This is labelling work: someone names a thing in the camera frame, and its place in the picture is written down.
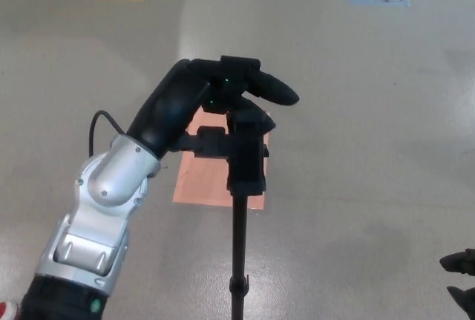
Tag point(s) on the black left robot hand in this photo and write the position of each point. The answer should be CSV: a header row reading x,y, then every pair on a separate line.
x,y
167,108

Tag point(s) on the orange floor tape patch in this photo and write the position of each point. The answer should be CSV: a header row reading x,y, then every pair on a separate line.
x,y
200,182

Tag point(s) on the black phone stand tripod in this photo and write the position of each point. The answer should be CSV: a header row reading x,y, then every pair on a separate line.
x,y
246,164

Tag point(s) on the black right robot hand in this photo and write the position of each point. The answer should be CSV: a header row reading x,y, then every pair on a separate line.
x,y
472,279

